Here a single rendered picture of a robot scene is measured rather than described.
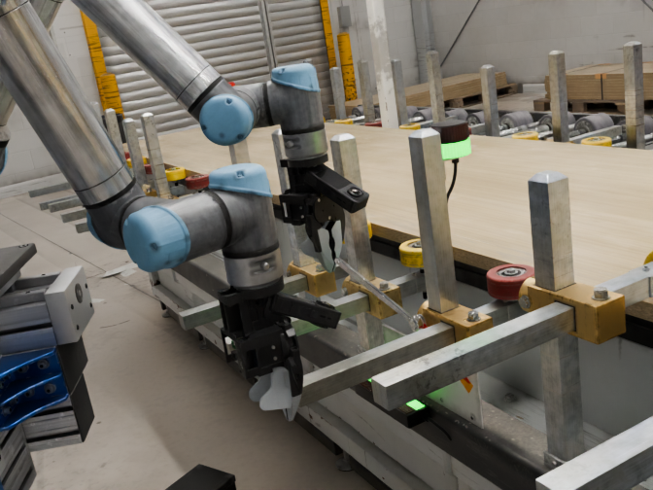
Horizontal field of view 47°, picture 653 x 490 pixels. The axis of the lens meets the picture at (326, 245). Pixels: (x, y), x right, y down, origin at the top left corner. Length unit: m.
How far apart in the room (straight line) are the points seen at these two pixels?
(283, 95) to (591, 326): 0.62
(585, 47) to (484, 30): 1.64
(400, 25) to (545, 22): 2.32
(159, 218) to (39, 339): 0.48
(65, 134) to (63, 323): 0.41
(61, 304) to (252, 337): 0.40
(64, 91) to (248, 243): 0.28
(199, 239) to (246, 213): 0.07
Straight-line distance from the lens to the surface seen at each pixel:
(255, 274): 0.97
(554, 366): 1.05
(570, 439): 1.11
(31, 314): 1.30
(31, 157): 9.06
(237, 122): 1.13
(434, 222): 1.17
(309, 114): 1.27
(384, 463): 2.15
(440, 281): 1.20
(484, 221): 1.57
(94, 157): 0.97
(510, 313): 1.26
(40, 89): 0.95
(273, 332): 1.00
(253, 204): 0.94
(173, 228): 0.89
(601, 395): 1.35
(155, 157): 2.53
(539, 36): 10.32
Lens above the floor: 1.34
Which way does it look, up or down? 17 degrees down
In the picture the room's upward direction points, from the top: 9 degrees counter-clockwise
